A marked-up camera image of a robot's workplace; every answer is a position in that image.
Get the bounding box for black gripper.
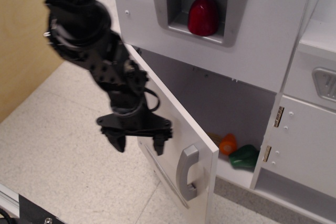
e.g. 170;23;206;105
97;97;172;156

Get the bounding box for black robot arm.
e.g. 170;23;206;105
45;0;172;155

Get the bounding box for white toy fridge cabinet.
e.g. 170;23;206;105
110;0;314;190

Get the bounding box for wooden whisk utensil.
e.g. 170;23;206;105
206;132;222;145

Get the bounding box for orange toy carrot piece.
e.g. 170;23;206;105
219;133;237;155

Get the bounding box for green toy bell pepper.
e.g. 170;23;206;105
228;144;260;168

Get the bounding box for lower metal door hinge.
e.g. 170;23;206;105
262;145;271;162

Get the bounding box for metal door hinge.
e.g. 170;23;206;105
262;145;271;162
274;106;284;127

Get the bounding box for red toy bell pepper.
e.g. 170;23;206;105
187;0;219;37

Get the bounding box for wooden board panel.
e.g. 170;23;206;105
1;0;62;121

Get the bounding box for upper metal door hinge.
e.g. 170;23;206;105
274;106;284;127

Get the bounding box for white neighbouring cabinet door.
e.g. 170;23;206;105
263;96;335;197

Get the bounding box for grey oven panel trim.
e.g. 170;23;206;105
312;67;335;101

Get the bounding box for grey fridge door handle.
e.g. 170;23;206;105
176;144;199;201

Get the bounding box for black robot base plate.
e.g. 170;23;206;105
0;194;66;224

